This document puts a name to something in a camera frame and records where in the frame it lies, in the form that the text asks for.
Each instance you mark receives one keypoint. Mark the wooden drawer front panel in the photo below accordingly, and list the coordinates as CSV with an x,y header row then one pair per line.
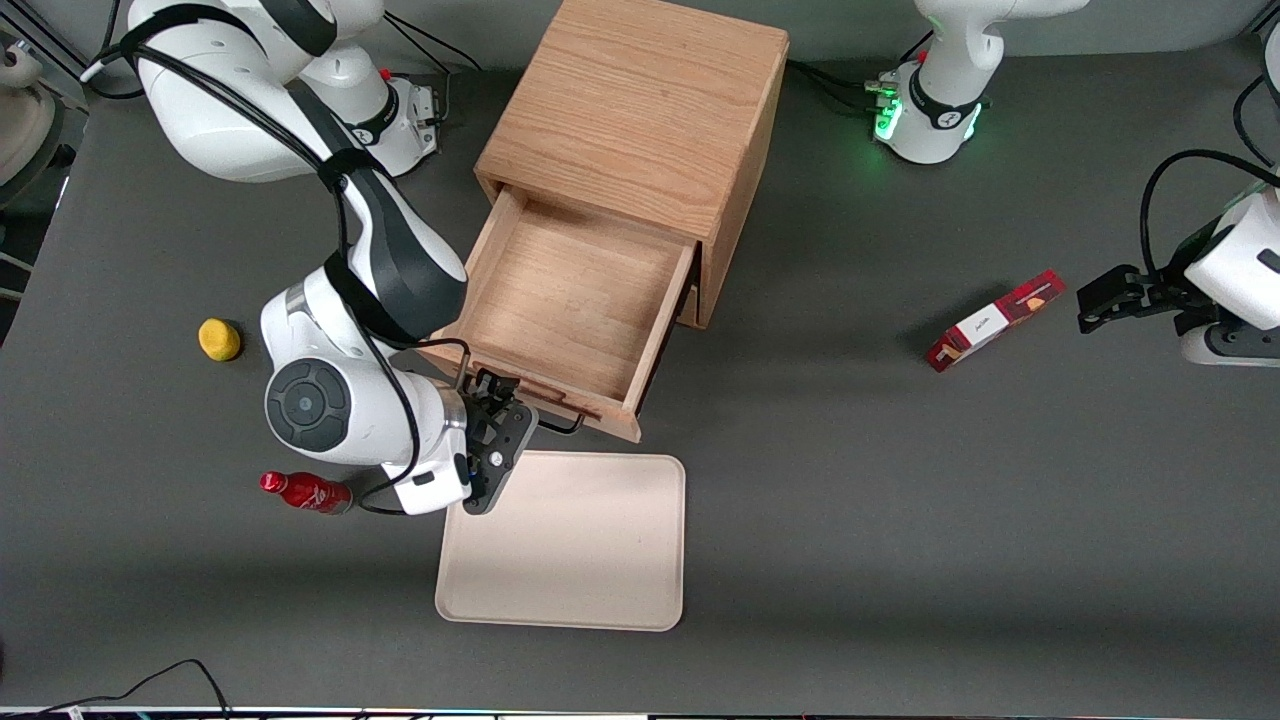
x,y
690,305

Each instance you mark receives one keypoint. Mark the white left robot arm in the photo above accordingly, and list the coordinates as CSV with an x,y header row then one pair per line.
x,y
950,60

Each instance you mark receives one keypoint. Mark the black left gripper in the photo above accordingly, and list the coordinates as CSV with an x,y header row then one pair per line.
x,y
1152,294

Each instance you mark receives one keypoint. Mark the beige round object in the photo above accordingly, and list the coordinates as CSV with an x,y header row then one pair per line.
x,y
20,120

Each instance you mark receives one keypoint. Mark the beige rectangular tray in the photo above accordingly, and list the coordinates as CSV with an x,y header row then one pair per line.
x,y
580,550

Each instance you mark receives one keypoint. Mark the red and white snack box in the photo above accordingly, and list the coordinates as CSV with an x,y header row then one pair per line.
x,y
990,322

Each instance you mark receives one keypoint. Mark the red bottle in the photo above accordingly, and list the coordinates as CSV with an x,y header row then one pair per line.
x,y
305,492

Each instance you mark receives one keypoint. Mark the yellow lemon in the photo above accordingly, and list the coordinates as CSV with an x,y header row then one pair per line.
x,y
219,340

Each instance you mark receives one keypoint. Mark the wooden drawer with shallow tray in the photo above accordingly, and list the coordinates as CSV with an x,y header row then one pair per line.
x,y
580,290

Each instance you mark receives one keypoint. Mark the wooden drawer cabinet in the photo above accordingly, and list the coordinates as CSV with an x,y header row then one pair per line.
x,y
640,100

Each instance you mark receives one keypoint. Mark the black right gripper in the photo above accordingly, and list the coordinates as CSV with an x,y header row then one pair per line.
x,y
483,412

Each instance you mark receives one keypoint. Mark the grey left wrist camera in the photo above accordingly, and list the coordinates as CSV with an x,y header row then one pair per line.
x,y
1230,345

